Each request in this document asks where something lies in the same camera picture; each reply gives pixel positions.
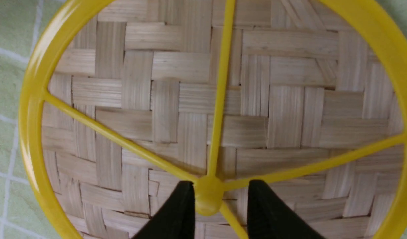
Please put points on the yellow woven bamboo steamer lid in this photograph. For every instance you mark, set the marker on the yellow woven bamboo steamer lid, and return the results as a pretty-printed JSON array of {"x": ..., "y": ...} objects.
[{"x": 203, "y": 109}]

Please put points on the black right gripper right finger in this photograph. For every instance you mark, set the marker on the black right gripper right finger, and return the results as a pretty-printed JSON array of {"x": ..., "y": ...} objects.
[{"x": 268, "y": 217}]

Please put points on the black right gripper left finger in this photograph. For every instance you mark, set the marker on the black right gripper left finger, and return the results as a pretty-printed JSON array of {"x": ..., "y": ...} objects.
[{"x": 175, "y": 219}]

